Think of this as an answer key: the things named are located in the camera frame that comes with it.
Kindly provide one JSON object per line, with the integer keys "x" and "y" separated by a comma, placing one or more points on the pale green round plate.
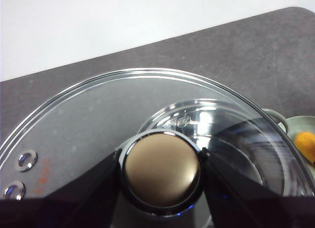
{"x": 296, "y": 124}

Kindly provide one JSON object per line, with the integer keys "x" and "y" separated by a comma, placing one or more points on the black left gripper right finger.
{"x": 246, "y": 208}

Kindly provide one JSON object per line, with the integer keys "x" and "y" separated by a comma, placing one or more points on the yellow corn cob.
{"x": 306, "y": 144}

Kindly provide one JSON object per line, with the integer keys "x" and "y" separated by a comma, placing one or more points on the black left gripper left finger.
{"x": 61, "y": 208}

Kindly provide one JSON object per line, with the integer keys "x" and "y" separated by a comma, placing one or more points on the glass lid with green knob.
{"x": 98, "y": 109}

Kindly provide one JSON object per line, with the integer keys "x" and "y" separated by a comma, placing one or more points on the pale green electric steamer pot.
{"x": 276, "y": 114}

